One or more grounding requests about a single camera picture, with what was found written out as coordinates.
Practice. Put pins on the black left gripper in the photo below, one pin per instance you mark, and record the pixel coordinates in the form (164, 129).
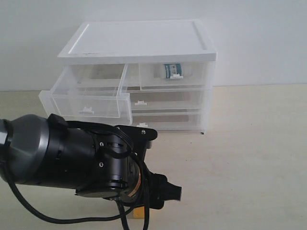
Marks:
(172, 192)

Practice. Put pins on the yellow sponge block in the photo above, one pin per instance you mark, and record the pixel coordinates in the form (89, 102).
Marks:
(138, 213)

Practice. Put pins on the teal bottle with white cap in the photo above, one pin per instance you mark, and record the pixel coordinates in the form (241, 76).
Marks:
(172, 71)

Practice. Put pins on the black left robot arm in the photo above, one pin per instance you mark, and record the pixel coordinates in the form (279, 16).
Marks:
(95, 160)

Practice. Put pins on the clear bottom wide drawer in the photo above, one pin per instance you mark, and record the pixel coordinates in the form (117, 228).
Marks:
(182, 121)

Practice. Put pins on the clear wide drawer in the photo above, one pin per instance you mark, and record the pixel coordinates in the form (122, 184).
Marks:
(175, 100)
(182, 121)

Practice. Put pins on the clear middle wide drawer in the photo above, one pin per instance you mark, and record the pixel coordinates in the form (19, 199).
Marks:
(175, 100)

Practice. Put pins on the white plastic drawer cabinet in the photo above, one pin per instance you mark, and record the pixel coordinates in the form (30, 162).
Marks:
(137, 42)

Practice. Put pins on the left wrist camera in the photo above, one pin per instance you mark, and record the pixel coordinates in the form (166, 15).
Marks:
(141, 137)

